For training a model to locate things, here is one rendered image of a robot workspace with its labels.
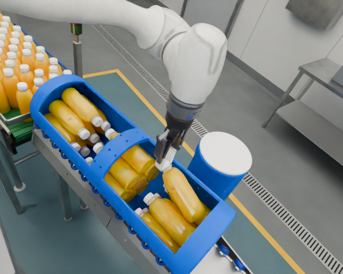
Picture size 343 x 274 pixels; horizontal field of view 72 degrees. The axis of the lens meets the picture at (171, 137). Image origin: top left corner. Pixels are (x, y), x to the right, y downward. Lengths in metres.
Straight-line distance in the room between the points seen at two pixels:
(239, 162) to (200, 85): 0.76
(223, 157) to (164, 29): 0.76
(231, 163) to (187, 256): 0.57
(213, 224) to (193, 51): 0.49
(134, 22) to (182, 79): 0.16
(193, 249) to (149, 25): 0.59
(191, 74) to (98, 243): 1.65
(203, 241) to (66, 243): 1.39
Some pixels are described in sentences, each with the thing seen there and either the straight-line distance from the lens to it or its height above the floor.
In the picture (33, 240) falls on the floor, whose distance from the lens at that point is 2.04.
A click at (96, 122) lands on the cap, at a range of 0.99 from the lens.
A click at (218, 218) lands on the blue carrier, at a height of 1.23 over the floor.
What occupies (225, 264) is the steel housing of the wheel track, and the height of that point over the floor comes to 0.93.
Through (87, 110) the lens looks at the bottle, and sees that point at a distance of 1.01.
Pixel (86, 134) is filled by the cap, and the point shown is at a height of 1.13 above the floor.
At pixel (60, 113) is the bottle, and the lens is 1.06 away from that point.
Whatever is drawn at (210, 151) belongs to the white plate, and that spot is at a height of 1.04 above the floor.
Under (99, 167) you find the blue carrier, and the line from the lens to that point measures 0.85.
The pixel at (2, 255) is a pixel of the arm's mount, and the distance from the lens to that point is 0.87.
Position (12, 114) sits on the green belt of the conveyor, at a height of 0.90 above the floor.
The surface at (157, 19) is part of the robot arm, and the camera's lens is 0.59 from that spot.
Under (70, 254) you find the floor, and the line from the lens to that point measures 1.96.
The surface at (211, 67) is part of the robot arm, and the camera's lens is 0.50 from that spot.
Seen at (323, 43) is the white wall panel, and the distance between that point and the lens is 3.86.
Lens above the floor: 1.86
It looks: 45 degrees down
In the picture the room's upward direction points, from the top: 19 degrees clockwise
